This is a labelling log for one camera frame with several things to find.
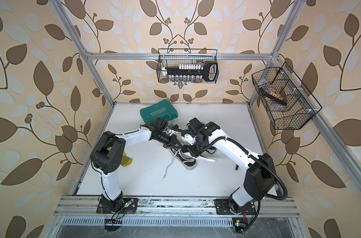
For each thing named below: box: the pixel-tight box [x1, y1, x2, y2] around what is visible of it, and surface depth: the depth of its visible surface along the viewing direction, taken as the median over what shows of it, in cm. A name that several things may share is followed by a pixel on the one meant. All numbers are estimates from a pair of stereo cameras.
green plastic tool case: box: [139, 99, 179, 125], surface depth 111 cm
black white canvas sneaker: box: [161, 148, 218, 181], surface depth 86 cm
